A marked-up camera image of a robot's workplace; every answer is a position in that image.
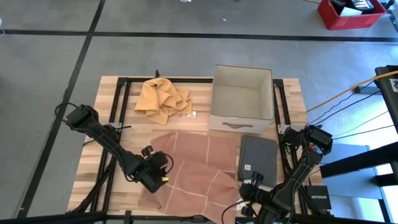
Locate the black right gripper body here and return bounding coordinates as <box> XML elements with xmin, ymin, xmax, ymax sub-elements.
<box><xmin>241</xmin><ymin>172</ymin><xmax>265</xmax><ymax>217</ymax></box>

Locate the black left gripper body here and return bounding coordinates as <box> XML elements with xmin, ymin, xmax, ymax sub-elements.
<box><xmin>136</xmin><ymin>145</ymin><xmax>170</xmax><ymax>194</ymax></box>

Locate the pink checked towel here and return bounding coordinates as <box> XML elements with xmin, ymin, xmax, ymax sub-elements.
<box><xmin>139</xmin><ymin>131</ymin><xmax>247</xmax><ymax>224</ymax></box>

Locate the grey waffle towel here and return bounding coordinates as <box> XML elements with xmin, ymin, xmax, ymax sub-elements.
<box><xmin>238</xmin><ymin>134</ymin><xmax>279</xmax><ymax>188</ymax></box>

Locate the yellow towel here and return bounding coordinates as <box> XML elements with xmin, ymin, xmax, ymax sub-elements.
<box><xmin>134</xmin><ymin>77</ymin><xmax>193</xmax><ymax>126</ymax></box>

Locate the beige fabric storage box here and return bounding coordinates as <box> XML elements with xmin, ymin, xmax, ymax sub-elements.
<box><xmin>207</xmin><ymin>64</ymin><xmax>275</xmax><ymax>135</ymax></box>

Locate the black metal beam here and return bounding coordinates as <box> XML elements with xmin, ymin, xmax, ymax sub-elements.
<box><xmin>320</xmin><ymin>141</ymin><xmax>398</xmax><ymax>179</ymax></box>

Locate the black equipment stand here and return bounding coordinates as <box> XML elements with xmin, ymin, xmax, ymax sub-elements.
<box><xmin>374</xmin><ymin>65</ymin><xmax>398</xmax><ymax>131</ymax></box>

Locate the red plastic crate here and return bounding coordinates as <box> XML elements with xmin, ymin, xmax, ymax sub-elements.
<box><xmin>317</xmin><ymin>0</ymin><xmax>388</xmax><ymax>31</ymax></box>

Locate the black box-shaped device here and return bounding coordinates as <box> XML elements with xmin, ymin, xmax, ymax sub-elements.
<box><xmin>330</xmin><ymin>0</ymin><xmax>346</xmax><ymax>16</ymax></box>

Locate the black device with white keys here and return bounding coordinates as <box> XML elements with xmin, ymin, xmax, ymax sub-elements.
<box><xmin>350</xmin><ymin>0</ymin><xmax>376</xmax><ymax>12</ymax></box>

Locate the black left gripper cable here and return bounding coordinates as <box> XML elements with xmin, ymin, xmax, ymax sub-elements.
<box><xmin>164</xmin><ymin>152</ymin><xmax>174</xmax><ymax>175</ymax></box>

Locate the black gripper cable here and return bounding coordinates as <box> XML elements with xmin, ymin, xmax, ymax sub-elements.
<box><xmin>221</xmin><ymin>200</ymin><xmax>247</xmax><ymax>224</ymax></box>
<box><xmin>164</xmin><ymin>152</ymin><xmax>174</xmax><ymax>175</ymax></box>

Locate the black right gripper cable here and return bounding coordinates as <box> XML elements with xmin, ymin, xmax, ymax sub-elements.
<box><xmin>221</xmin><ymin>200</ymin><xmax>247</xmax><ymax>224</ymax></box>

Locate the black Netgear switch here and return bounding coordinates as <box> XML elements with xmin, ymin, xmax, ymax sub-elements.
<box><xmin>303</xmin><ymin>185</ymin><xmax>332</xmax><ymax>210</ymax></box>

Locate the black aluminium table frame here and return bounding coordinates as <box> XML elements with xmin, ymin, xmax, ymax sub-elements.
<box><xmin>0</xmin><ymin>70</ymin><xmax>398</xmax><ymax>224</ymax></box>

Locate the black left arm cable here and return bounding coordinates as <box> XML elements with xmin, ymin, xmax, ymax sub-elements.
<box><xmin>55</xmin><ymin>102</ymin><xmax>78</xmax><ymax>124</ymax></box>

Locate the thin black floor cable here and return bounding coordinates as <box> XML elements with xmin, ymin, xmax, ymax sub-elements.
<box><xmin>332</xmin><ymin>125</ymin><xmax>394</xmax><ymax>140</ymax></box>

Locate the thin pale floor cable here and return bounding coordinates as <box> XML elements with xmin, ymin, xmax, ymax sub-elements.
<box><xmin>334</xmin><ymin>111</ymin><xmax>389</xmax><ymax>138</ymax></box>

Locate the yellow cable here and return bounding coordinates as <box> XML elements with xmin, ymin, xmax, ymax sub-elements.
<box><xmin>306</xmin><ymin>70</ymin><xmax>398</xmax><ymax>113</ymax></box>

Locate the grey floor cable cover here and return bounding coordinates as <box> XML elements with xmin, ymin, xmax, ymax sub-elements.
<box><xmin>354</xmin><ymin>86</ymin><xmax>381</xmax><ymax>95</ymax></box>

